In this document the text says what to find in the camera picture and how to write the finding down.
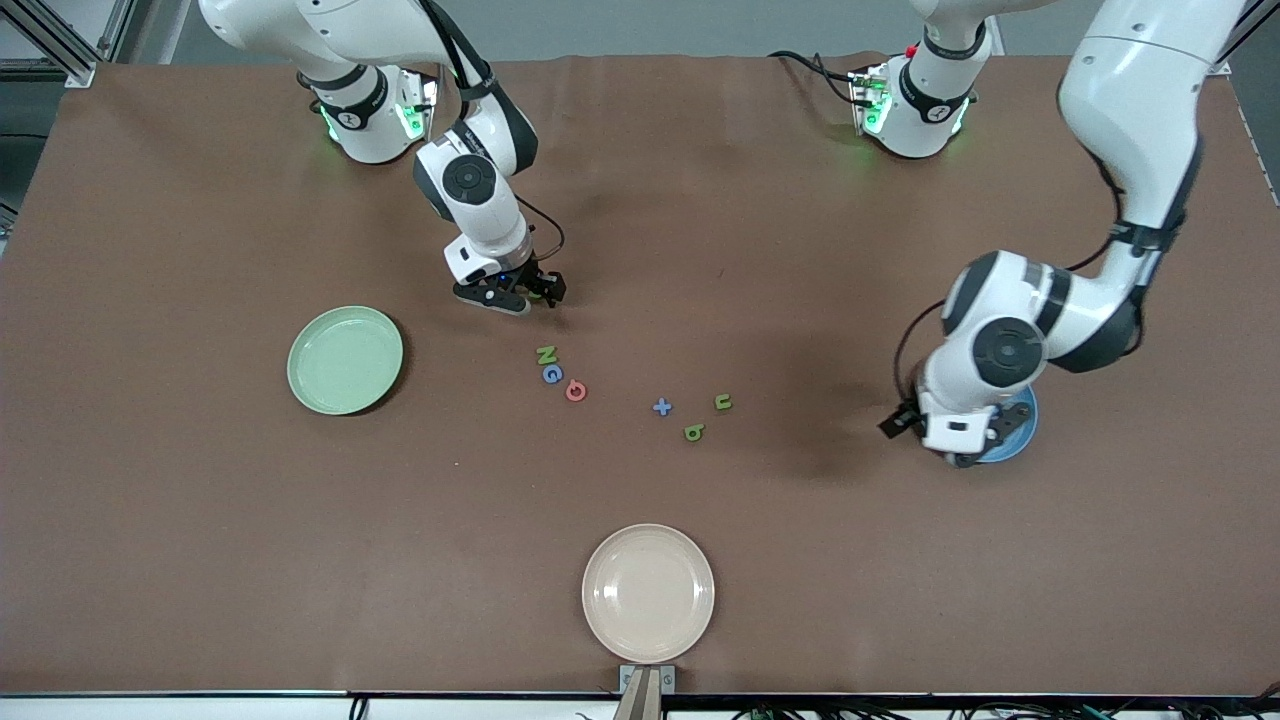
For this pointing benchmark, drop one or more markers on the green letter b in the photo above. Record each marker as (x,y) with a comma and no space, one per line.
(693,433)

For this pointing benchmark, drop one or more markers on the aluminium frame profile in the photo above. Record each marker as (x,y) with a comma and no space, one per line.
(78,75)
(1226,68)

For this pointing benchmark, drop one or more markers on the beige plate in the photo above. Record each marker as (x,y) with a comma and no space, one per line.
(648,593)

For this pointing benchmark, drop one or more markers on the blue plate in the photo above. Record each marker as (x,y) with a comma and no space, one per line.
(1005,452)

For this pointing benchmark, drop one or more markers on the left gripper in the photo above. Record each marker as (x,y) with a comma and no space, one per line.
(897,421)

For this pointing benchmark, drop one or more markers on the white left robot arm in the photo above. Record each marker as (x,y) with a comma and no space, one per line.
(1130,100)

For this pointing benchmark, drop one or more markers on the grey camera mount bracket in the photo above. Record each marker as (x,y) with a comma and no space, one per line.
(647,700)

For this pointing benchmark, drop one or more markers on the brown table cover mat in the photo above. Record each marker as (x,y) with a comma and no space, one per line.
(200,550)

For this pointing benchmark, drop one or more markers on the red letter Q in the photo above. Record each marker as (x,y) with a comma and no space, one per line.
(570,391)

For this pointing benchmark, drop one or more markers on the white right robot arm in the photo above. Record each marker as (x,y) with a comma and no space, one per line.
(470,180)

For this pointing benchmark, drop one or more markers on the blue letter t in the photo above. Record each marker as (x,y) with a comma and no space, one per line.
(662,407)

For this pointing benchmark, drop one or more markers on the blue letter G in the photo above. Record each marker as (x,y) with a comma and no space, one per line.
(552,374)

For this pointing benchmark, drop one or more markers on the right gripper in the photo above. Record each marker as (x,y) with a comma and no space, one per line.
(541,282)

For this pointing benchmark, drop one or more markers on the light green plate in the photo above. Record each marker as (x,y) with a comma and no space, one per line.
(345,360)

